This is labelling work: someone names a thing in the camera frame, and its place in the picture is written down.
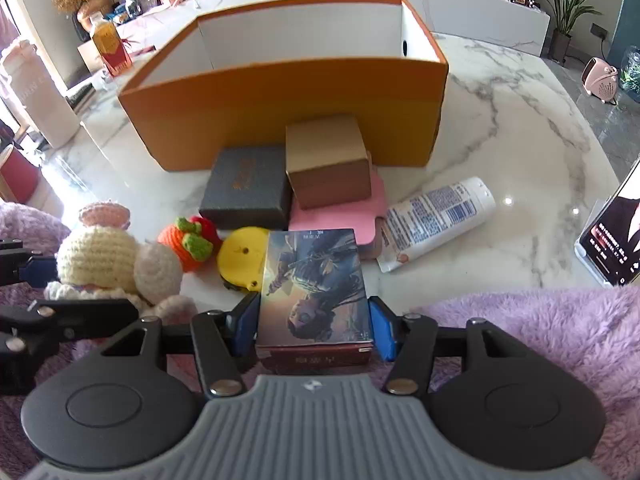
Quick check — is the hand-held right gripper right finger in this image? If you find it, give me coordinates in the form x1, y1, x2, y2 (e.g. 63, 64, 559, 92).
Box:
368, 297, 531, 396

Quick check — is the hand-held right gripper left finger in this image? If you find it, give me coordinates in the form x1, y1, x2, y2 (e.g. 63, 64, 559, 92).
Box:
102, 294, 262, 398

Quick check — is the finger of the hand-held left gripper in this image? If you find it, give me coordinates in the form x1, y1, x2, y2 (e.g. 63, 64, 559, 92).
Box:
0, 299, 140, 343
0, 240, 60, 288

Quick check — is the cream crochet doll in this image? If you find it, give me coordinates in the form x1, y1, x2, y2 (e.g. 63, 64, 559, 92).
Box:
44, 201, 198, 321

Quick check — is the yellow tape measure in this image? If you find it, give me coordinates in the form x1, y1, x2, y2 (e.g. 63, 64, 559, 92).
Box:
217, 226, 271, 292

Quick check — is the illustrated card box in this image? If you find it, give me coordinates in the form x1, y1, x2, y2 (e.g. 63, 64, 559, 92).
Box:
255, 228, 376, 375

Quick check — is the orange and red crochet fruit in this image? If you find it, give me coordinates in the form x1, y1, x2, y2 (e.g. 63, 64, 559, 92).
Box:
157, 215, 223, 273

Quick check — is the pink case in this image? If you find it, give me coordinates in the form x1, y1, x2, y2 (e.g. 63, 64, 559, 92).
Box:
289, 150, 387, 261

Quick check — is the white tube with blue print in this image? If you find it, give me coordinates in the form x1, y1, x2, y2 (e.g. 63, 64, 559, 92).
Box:
376, 176, 497, 274

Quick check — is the dark grey box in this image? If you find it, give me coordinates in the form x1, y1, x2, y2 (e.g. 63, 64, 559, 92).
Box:
199, 146, 293, 231

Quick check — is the brown cardboard box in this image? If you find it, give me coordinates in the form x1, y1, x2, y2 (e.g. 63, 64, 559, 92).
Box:
285, 114, 373, 210

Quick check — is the orange cardboard box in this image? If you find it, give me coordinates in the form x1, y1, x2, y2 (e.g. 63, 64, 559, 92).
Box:
117, 0, 449, 172

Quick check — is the red stool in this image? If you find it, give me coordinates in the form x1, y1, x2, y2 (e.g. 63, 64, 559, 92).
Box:
0, 145, 41, 201

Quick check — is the purple fuzzy cloth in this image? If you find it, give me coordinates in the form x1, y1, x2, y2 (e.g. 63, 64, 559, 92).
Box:
0, 200, 640, 480

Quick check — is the white floor appliance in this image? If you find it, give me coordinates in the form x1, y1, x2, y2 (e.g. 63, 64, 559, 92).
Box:
0, 40, 81, 150

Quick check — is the black keyboard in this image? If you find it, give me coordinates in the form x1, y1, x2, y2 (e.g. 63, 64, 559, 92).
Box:
65, 82, 96, 111

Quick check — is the amber bottle with red label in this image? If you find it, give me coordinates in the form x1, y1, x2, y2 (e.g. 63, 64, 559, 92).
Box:
90, 11, 133, 78

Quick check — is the smartphone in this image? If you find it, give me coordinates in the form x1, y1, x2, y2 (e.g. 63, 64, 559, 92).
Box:
580, 157, 640, 288

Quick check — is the pink space heater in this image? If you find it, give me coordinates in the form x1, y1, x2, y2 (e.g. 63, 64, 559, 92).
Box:
582, 56, 621, 105

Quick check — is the white long cabinet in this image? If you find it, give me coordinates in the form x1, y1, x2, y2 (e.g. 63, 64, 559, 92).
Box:
190, 0, 551, 56

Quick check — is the clear water jug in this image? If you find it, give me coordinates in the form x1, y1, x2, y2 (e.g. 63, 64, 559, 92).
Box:
620, 45, 640, 103

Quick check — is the potted green plant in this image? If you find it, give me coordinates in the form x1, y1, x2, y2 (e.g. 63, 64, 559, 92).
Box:
534, 0, 613, 61

